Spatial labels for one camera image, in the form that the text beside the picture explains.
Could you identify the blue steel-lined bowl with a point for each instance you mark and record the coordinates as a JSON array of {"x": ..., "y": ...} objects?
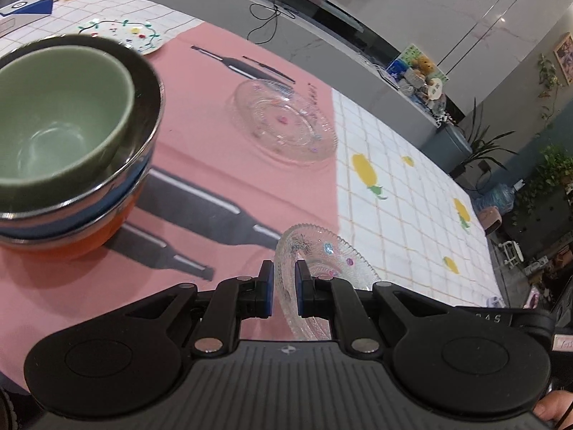
[{"x": 143, "y": 112}]

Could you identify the pink printed placemat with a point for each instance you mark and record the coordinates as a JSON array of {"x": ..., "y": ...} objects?
[{"x": 201, "y": 143}]

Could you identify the hanging vine plant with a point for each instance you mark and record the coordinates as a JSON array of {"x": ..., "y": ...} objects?
[{"x": 549, "y": 80}]

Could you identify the grey marble television cabinet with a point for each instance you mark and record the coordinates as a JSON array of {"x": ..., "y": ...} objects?
[{"x": 313, "y": 53}]

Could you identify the blue water bottle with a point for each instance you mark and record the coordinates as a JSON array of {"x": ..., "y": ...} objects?
[{"x": 497, "y": 199}]

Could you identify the green ceramic bowl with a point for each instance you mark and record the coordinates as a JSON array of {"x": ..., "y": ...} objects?
[{"x": 58, "y": 116}]

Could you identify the white painted plate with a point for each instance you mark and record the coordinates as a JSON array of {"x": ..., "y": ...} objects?
[{"x": 143, "y": 36}]

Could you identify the tall potted plant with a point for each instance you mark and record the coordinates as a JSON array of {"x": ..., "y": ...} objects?
[{"x": 481, "y": 139}]

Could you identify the orange steel-lined bowl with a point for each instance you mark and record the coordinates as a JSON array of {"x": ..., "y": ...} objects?
[{"x": 80, "y": 242}]

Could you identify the wall picture frame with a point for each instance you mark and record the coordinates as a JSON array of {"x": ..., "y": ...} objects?
[{"x": 565, "y": 58}]

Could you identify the white and blue box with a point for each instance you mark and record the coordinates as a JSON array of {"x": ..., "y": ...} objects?
[{"x": 27, "y": 9}]

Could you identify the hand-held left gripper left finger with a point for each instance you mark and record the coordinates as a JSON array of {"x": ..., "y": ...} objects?
[{"x": 267, "y": 291}]

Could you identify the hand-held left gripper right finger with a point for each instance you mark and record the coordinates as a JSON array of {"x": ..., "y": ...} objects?
[{"x": 301, "y": 291}]

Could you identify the brown teddy bear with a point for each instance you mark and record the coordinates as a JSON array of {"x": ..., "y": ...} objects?
[{"x": 423, "y": 65}]

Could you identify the pink small heater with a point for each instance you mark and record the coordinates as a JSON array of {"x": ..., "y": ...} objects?
[{"x": 490, "y": 219}]

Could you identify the large clear glass plate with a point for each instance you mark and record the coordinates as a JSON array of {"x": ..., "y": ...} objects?
[{"x": 282, "y": 121}]

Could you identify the bushy green plant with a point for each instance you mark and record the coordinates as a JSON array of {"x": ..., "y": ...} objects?
[{"x": 553, "y": 174}]

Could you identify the person's right hand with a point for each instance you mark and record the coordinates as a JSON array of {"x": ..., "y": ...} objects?
[{"x": 557, "y": 405}]

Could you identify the white round fan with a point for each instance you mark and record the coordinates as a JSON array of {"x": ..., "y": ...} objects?
[{"x": 435, "y": 89}]

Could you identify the grey trash can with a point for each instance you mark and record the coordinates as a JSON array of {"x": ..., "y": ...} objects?
[{"x": 447, "y": 145}]

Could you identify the small clear glass plate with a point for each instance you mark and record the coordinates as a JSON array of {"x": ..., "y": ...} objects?
[{"x": 331, "y": 251}]

